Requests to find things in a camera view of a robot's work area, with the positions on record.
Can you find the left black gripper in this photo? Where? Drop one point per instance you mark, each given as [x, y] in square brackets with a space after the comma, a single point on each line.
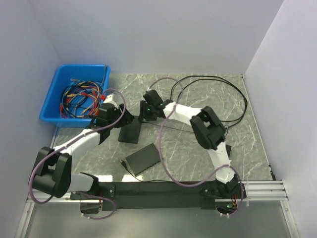
[127, 119]

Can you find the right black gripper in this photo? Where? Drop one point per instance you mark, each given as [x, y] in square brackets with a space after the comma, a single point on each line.
[143, 114]

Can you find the black network switch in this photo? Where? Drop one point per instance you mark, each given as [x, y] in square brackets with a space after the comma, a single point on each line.
[131, 132]
[143, 159]

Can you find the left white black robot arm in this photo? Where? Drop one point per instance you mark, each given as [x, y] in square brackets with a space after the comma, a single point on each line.
[52, 172]

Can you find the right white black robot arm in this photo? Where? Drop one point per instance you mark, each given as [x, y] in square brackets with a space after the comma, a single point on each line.
[210, 135]

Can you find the blue plastic bin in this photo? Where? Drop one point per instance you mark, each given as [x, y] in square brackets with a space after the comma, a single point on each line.
[76, 92]

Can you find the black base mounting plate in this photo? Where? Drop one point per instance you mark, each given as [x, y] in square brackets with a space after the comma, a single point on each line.
[153, 195]

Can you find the black power adapter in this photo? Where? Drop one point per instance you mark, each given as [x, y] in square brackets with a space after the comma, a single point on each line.
[228, 152]

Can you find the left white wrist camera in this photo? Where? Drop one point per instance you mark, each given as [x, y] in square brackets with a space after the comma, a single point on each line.
[110, 100]

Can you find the aluminium rail frame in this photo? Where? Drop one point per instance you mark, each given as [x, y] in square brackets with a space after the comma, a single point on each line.
[256, 191]

